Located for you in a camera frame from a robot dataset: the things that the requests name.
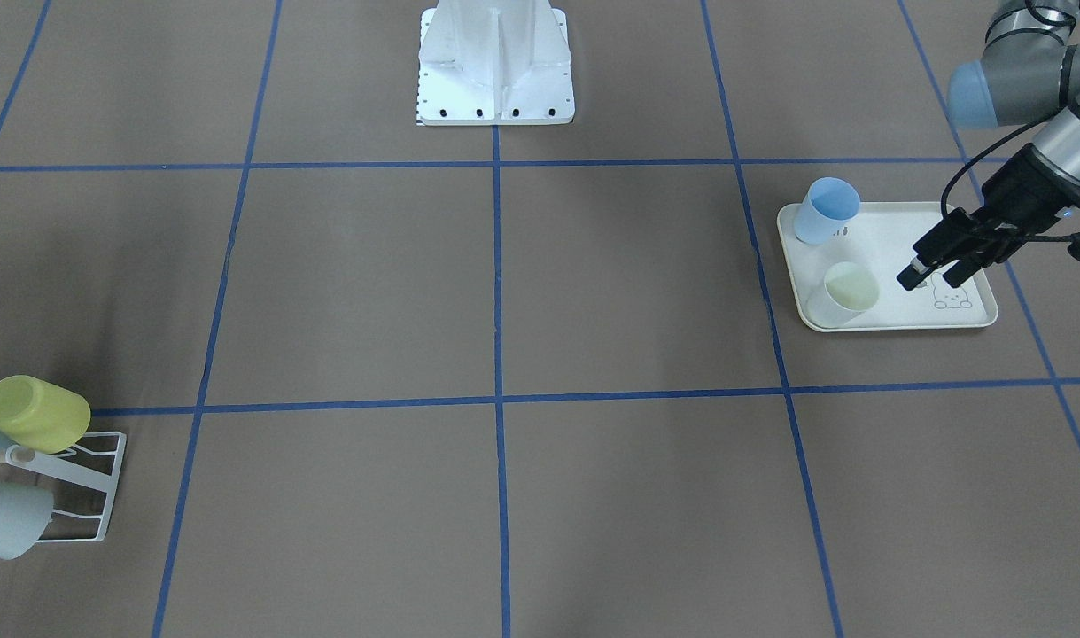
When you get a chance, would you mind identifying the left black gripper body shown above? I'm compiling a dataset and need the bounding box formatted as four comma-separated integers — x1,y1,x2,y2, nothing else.
947,146,1080,262

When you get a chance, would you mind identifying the grey plastic cup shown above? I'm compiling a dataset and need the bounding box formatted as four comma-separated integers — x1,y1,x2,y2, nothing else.
0,481,54,560

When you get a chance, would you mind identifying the yellow plastic cup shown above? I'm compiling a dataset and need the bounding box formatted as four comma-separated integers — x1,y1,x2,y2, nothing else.
0,375,91,454

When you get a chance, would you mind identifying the pale green plastic cup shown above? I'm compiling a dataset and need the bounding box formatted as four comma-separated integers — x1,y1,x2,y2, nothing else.
805,261,880,330

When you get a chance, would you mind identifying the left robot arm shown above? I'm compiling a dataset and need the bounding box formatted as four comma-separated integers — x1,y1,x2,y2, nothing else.
897,1,1080,291

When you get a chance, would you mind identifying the white bear tray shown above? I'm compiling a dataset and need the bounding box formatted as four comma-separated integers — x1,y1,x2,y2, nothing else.
777,202,998,332

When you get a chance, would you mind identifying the white wire cup rack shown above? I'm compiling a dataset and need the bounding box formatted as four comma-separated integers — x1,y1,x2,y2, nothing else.
0,432,129,553

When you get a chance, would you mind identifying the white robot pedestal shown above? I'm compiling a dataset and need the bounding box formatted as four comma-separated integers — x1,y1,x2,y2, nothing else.
416,1,576,127

